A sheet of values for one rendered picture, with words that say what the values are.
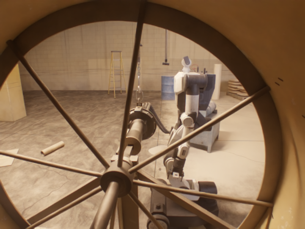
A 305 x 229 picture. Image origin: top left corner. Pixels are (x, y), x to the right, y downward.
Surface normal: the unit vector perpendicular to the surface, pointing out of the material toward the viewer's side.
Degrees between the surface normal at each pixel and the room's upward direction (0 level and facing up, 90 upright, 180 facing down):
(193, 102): 90
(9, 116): 90
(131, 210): 90
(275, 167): 90
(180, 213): 0
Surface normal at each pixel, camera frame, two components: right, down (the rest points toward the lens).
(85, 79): -0.07, 0.28
